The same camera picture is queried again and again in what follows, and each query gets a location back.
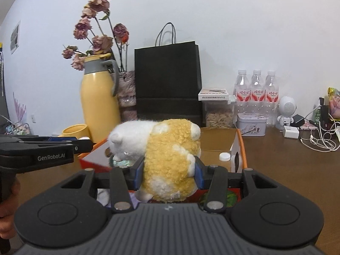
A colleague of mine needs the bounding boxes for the white tangled cables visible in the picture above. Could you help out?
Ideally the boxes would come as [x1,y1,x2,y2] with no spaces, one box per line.
[300,106,340,153]

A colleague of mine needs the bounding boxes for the white cap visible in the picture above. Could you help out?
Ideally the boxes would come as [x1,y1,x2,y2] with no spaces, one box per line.
[219,152,231,162]

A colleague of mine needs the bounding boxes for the white flat box on jar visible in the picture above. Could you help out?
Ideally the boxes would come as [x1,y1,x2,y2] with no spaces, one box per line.
[198,88,229,101]

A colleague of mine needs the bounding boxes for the middle water bottle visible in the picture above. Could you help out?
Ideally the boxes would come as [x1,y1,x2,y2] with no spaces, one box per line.
[250,70,265,114]

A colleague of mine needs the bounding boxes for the dried pink flower bouquet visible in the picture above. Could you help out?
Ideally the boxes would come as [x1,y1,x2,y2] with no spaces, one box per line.
[62,0,130,72]

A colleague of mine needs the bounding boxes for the yellow ceramic mug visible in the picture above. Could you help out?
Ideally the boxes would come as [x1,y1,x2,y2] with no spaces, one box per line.
[59,124,92,139]

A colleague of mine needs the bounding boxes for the water bottle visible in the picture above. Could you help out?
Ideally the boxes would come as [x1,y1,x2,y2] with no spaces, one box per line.
[233,70,251,123]
[265,71,279,127]
[250,70,265,114]

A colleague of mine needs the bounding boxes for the metal wire shelf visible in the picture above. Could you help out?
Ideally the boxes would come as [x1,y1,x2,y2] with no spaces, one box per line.
[1,115,32,136]

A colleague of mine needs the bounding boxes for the left water bottle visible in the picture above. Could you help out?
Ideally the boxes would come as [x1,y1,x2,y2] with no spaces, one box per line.
[233,70,251,123]

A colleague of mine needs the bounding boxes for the orange cardboard box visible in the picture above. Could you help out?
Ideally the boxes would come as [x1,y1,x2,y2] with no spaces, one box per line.
[77,127,248,210]

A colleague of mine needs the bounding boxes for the yellow thermos jug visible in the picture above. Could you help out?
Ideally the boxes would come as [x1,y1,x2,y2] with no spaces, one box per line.
[80,53,121,143]

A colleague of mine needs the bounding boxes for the white and yellow plush toy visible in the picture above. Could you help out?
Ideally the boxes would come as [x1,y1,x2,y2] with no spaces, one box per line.
[107,119,201,203]

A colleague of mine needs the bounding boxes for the clear jar of seeds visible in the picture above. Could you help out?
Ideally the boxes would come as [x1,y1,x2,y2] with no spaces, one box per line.
[204,101,234,128]

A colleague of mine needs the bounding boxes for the right water bottle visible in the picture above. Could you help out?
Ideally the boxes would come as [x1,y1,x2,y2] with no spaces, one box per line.
[265,71,279,127]

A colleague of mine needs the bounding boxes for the white charger adapter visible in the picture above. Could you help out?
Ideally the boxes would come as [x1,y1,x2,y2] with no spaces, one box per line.
[282,126,300,139]

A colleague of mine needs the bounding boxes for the fuzzy pink vase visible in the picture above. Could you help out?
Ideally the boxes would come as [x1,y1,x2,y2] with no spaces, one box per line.
[118,71,138,122]

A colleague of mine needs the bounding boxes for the grey printed tin box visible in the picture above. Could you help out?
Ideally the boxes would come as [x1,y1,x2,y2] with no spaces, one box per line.
[236,113,267,136]

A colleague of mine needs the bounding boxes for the person's left hand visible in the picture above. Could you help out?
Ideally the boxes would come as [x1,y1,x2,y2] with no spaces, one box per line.
[0,179,21,239]

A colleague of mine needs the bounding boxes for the white robot figurine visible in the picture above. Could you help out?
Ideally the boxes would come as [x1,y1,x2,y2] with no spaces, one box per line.
[275,96,297,131]

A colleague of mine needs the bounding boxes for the colourful snack packet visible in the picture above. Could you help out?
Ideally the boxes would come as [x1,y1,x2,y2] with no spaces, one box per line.
[327,88,340,121]

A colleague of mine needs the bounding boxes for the black paper shopping bag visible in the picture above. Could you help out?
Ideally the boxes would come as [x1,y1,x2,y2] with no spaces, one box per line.
[134,22,205,127]

